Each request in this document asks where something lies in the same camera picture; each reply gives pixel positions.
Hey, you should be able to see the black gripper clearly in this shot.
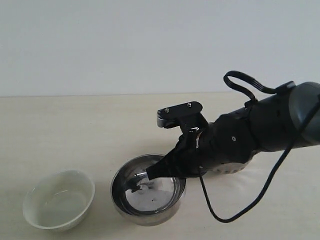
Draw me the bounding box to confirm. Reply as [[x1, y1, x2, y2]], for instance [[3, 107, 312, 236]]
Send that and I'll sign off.
[[146, 109, 261, 180]]

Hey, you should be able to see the plain steel bowl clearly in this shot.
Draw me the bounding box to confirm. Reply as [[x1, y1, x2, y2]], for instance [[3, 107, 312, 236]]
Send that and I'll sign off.
[[110, 154, 186, 226]]

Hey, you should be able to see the ribbed steel bowl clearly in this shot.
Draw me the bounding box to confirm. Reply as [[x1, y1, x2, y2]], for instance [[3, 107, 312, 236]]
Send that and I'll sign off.
[[203, 153, 255, 175]]

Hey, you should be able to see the white ceramic bowl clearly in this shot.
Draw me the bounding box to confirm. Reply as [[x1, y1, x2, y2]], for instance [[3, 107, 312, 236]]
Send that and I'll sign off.
[[22, 169, 96, 231]]

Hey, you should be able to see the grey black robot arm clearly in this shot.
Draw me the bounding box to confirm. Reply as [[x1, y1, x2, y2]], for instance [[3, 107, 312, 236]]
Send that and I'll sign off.
[[146, 82, 320, 180]]

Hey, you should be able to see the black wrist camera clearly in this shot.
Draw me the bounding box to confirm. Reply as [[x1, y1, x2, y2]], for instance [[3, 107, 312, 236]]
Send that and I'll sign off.
[[157, 101, 209, 134]]

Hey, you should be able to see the black round cable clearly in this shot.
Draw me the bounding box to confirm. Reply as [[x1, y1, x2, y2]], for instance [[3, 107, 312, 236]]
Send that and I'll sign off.
[[199, 99, 320, 223]]

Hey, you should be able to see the black flat ribbon cable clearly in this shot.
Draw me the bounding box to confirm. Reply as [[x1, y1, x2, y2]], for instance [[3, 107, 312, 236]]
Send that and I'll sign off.
[[223, 70, 296, 103]]

